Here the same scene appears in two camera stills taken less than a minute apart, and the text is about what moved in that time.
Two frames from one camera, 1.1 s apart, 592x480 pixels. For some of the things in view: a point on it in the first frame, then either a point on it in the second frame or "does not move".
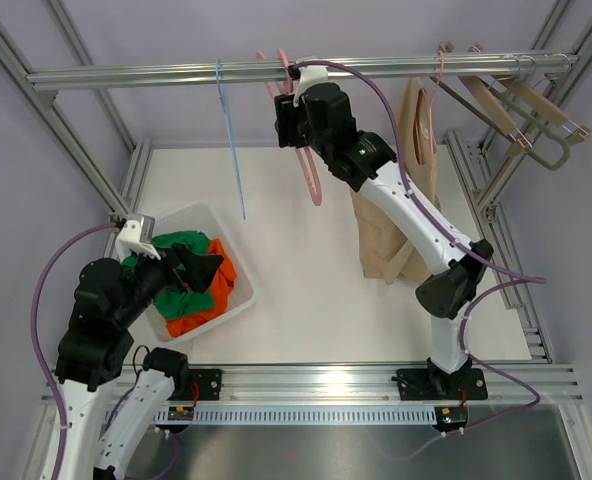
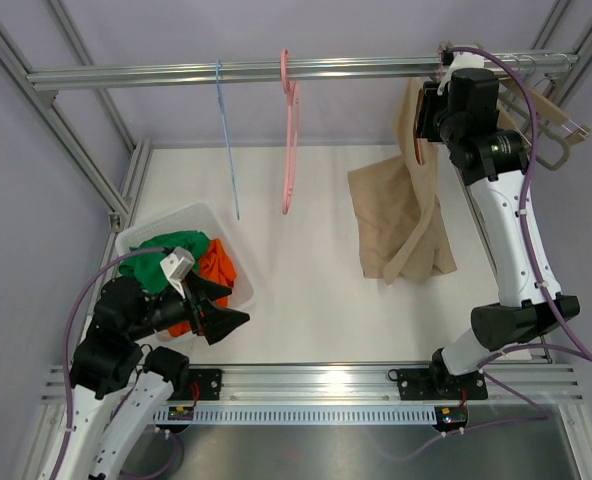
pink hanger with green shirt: x=280 y=81 to x=291 y=89
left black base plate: x=203 y=385 does not move
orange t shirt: x=220 y=290 does not move
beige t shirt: x=386 y=253 does not move
